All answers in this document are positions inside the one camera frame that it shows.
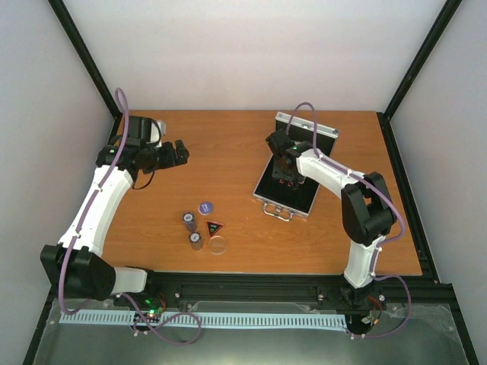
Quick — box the aluminium poker case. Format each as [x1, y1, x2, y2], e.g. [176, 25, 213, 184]
[253, 112, 339, 221]

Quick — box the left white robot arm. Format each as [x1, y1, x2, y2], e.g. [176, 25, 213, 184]
[40, 140, 189, 306]

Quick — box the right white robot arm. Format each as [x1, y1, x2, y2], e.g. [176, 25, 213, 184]
[266, 135, 403, 308]

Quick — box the blue small blind button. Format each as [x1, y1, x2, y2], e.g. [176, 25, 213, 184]
[198, 202, 214, 215]

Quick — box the upper purple chip stack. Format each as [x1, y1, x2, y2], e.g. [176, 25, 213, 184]
[182, 212, 198, 233]

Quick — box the purple chip stack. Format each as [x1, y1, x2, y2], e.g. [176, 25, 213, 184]
[182, 212, 198, 233]
[189, 232, 204, 250]

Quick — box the black red triangular button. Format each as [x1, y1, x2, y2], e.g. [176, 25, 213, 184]
[206, 221, 224, 237]

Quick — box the lower purple chip stack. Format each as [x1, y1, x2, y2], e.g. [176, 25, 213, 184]
[189, 232, 204, 250]

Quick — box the clear round dealer button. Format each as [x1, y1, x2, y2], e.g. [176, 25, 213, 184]
[208, 236, 227, 255]

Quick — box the left green lit circuit board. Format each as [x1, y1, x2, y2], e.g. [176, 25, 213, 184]
[142, 294, 167, 324]

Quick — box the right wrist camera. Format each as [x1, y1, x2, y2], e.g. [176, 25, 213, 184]
[266, 129, 294, 157]

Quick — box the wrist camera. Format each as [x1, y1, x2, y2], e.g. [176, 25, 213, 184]
[266, 129, 294, 157]
[129, 116, 166, 147]

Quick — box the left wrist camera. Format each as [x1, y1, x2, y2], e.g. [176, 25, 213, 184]
[129, 116, 166, 147]

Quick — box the black aluminium frame rail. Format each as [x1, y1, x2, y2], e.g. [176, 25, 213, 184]
[49, 270, 456, 316]

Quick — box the light blue slotted cable duct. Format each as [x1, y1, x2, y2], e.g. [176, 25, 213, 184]
[59, 309, 347, 332]

